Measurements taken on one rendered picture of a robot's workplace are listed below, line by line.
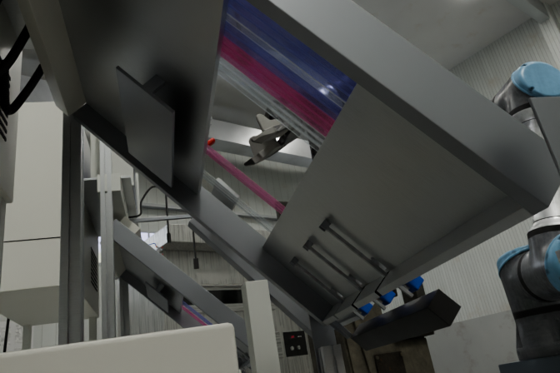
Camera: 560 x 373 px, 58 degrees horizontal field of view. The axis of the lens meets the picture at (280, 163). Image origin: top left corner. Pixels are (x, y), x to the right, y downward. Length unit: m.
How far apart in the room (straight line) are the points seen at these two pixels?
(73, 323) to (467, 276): 11.00
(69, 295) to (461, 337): 11.16
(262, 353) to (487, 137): 0.95
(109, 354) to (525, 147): 0.38
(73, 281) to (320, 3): 0.78
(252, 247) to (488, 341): 10.70
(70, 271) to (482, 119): 0.85
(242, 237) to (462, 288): 10.87
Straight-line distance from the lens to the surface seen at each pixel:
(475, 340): 11.80
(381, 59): 0.48
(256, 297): 1.33
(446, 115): 0.47
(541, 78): 1.32
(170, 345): 0.35
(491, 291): 11.54
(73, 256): 1.10
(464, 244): 0.58
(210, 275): 4.48
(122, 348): 0.35
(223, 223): 1.09
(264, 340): 1.32
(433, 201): 0.62
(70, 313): 1.09
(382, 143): 0.59
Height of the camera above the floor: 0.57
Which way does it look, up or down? 24 degrees up
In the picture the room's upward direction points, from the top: 10 degrees counter-clockwise
